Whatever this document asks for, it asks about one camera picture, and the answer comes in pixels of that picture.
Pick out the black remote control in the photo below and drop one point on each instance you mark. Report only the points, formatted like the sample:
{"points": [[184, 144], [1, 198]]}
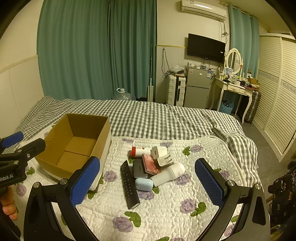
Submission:
{"points": [[129, 188]]}

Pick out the white tube red cap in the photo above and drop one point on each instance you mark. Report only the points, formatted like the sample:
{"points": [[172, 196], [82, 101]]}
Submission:
{"points": [[139, 151]]}

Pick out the black patterned bag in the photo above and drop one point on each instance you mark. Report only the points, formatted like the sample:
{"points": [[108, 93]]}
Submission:
{"points": [[283, 202]]}

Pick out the clear water jug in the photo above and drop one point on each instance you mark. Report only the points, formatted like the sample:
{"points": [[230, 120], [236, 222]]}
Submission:
{"points": [[121, 94]]}

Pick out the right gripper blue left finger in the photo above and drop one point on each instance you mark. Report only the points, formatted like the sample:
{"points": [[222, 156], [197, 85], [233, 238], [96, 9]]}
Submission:
{"points": [[40, 221]]}

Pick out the silver mini fridge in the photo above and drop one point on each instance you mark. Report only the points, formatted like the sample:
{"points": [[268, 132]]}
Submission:
{"points": [[197, 91]]}

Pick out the white air conditioner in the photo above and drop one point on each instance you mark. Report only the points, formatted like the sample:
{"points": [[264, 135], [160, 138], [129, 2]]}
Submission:
{"points": [[203, 9]]}

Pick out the light blue earbuds case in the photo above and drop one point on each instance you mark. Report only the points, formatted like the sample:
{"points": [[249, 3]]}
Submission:
{"points": [[144, 184]]}

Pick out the white dressing table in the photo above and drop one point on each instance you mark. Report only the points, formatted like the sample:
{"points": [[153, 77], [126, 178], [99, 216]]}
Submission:
{"points": [[237, 89]]}

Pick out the white plug adapter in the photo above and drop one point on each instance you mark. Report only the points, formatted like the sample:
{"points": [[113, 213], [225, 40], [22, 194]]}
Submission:
{"points": [[165, 161]]}

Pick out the white square charger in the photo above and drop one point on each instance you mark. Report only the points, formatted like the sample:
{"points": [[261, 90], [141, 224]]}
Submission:
{"points": [[158, 152]]}

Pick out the person's left hand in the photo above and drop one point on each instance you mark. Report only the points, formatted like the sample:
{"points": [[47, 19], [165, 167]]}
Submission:
{"points": [[8, 203]]}

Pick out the white louvered wardrobe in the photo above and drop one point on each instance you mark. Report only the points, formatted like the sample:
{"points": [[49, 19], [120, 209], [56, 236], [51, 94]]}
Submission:
{"points": [[275, 116]]}

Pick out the oval vanity mirror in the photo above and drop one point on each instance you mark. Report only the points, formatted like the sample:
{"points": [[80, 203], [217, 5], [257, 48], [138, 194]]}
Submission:
{"points": [[233, 61]]}

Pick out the white handheld device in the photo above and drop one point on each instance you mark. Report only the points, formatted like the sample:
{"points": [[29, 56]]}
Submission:
{"points": [[171, 173]]}

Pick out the dark suitcase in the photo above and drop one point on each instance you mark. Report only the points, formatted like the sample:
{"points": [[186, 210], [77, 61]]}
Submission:
{"points": [[251, 112]]}

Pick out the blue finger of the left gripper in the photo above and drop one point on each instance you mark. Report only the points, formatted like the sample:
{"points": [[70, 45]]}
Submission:
{"points": [[26, 152], [10, 141]]}

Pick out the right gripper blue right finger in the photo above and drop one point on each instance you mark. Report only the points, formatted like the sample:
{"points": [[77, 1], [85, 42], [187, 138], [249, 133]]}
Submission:
{"points": [[253, 222]]}

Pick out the green curtain left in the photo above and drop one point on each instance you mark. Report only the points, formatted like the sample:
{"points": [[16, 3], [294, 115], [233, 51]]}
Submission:
{"points": [[88, 49]]}

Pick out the green curtain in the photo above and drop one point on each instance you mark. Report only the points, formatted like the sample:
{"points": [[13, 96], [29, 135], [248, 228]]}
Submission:
{"points": [[244, 36], [88, 49]]}

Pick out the brown cardboard box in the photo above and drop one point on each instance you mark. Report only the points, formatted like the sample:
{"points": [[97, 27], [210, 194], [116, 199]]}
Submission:
{"points": [[72, 141]]}

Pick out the green curtain right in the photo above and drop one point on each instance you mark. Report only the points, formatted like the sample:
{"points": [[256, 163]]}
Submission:
{"points": [[244, 36]]}

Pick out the black power bank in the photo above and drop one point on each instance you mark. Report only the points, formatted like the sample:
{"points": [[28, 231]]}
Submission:
{"points": [[138, 169]]}

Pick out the white mop stick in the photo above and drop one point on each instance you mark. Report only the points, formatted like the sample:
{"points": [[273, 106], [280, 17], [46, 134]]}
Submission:
{"points": [[150, 90]]}

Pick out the blue basket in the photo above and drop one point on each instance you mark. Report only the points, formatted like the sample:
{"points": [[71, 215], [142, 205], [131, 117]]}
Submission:
{"points": [[226, 106]]}

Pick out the red patterned wallet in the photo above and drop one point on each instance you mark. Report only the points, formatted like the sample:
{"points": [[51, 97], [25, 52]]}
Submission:
{"points": [[150, 165]]}

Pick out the grey checkered bed sheet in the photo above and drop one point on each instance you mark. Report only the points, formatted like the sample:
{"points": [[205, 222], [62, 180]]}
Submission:
{"points": [[158, 121]]}

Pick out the black wall television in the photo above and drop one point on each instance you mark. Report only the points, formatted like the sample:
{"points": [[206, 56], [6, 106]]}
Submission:
{"points": [[205, 48]]}

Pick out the white suitcase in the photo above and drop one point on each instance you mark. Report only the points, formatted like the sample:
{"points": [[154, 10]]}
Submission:
{"points": [[176, 90]]}

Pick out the white floral quilted blanket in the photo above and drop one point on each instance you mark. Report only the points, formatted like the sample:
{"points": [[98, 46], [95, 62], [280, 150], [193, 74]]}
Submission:
{"points": [[177, 210]]}

